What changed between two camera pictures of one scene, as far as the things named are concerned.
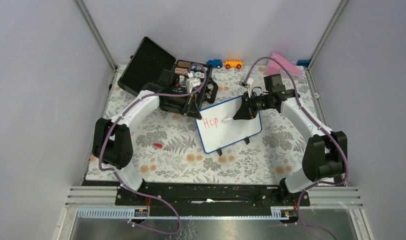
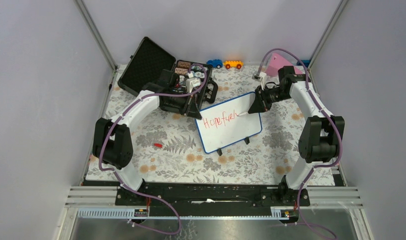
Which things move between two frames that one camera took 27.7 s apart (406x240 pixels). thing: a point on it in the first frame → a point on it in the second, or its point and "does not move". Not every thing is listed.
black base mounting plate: x=209 y=199 does not move
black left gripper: x=193 y=111 does not move
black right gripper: x=247 y=111 → x=258 y=105
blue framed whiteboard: x=212 y=133 does not move
